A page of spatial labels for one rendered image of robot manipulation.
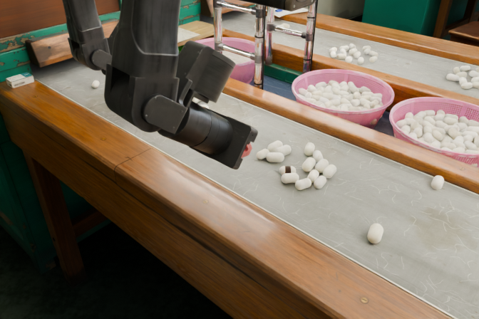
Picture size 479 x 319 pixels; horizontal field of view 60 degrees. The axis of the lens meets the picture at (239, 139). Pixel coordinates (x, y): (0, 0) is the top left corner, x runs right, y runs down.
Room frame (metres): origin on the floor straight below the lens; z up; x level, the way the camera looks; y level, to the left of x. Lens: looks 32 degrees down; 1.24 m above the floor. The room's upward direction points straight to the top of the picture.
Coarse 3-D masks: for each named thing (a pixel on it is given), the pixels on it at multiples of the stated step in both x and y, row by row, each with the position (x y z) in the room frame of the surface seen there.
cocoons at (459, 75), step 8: (288, 24) 1.63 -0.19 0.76; (336, 48) 1.37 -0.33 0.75; (344, 48) 1.37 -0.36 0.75; (352, 48) 1.39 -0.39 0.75; (368, 48) 1.36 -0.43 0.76; (336, 56) 1.30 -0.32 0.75; (344, 56) 1.30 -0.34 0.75; (376, 56) 1.29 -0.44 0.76; (360, 64) 1.26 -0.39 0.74; (456, 72) 1.17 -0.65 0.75; (464, 72) 1.15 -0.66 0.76; (472, 72) 1.16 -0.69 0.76; (456, 80) 1.12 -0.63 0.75; (464, 80) 1.09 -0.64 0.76; (472, 80) 1.11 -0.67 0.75; (464, 88) 1.07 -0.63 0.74
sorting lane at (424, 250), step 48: (96, 96) 1.03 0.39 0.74; (288, 144) 0.79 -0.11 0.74; (336, 144) 0.79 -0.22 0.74; (240, 192) 0.62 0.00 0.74; (288, 192) 0.62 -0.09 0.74; (336, 192) 0.62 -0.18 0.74; (384, 192) 0.62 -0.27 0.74; (432, 192) 0.62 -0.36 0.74; (336, 240) 0.49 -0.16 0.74; (384, 240) 0.49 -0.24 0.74; (432, 240) 0.49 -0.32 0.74; (432, 288) 0.40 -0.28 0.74
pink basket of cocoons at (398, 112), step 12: (396, 108) 0.91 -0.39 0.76; (408, 108) 0.94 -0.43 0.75; (420, 108) 0.95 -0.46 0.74; (432, 108) 0.95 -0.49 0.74; (456, 108) 0.93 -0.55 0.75; (468, 108) 0.92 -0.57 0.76; (396, 120) 0.90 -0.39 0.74; (396, 132) 0.82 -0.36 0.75; (420, 144) 0.74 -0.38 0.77; (456, 156) 0.71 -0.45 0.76; (468, 156) 0.70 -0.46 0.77
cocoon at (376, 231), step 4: (372, 224) 0.51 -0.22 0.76; (376, 224) 0.51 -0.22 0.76; (372, 228) 0.50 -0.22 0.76; (376, 228) 0.50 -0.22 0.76; (380, 228) 0.50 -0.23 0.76; (368, 232) 0.50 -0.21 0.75; (372, 232) 0.49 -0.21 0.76; (376, 232) 0.49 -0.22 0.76; (380, 232) 0.49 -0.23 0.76; (368, 236) 0.49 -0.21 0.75; (372, 236) 0.48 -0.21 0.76; (376, 236) 0.48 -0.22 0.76; (380, 236) 0.48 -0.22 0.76; (372, 240) 0.48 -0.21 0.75; (376, 240) 0.48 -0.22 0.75; (380, 240) 0.48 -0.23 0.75
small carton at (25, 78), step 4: (12, 76) 1.06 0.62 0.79; (16, 76) 1.06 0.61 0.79; (20, 76) 1.06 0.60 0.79; (24, 76) 1.06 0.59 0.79; (28, 76) 1.06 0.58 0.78; (32, 76) 1.07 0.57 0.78; (8, 80) 1.04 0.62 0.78; (12, 80) 1.03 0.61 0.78; (16, 80) 1.03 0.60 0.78; (20, 80) 1.04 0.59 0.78; (24, 80) 1.05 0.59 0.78; (28, 80) 1.06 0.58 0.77; (32, 80) 1.06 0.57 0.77; (8, 84) 1.04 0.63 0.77; (12, 84) 1.02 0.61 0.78; (16, 84) 1.03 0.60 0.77; (20, 84) 1.04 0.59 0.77; (24, 84) 1.05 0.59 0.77
